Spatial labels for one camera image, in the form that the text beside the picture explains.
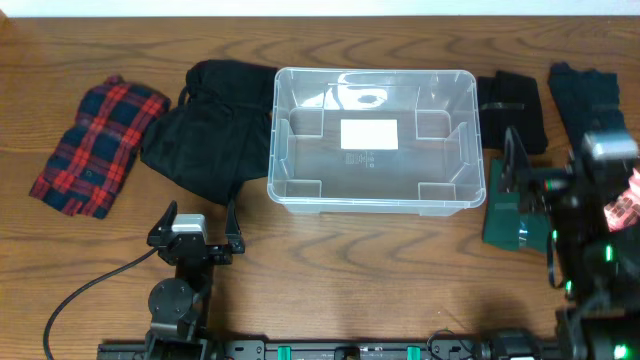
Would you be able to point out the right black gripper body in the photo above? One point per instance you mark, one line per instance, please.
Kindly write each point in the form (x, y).
(560, 192)

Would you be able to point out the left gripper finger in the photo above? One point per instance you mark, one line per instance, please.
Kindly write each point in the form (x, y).
(232, 230)
(164, 224)

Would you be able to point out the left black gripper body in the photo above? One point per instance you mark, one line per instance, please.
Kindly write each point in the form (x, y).
(218, 258)

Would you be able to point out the pink printed t-shirt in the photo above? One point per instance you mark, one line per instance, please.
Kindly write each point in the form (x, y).
(624, 211)

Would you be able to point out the green taped garment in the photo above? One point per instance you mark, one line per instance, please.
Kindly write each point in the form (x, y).
(504, 226)

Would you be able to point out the black taped garment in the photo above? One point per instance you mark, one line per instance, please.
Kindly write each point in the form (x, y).
(511, 100)

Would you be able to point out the clear plastic storage bin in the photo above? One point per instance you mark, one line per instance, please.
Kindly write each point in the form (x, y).
(437, 170)

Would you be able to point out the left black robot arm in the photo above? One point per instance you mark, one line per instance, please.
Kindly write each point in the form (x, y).
(179, 306)

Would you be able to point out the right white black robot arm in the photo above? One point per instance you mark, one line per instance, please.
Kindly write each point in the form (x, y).
(597, 268)

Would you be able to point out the large black folded garment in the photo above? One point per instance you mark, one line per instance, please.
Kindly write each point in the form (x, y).
(218, 135)

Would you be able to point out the dark navy folded garment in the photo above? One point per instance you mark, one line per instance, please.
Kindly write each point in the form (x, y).
(587, 101)

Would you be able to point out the red navy plaid shirt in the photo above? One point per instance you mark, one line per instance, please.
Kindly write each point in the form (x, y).
(88, 168)

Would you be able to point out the white label in bin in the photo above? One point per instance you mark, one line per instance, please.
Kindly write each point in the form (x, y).
(369, 134)

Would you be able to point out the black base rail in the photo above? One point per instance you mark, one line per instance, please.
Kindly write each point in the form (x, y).
(437, 348)

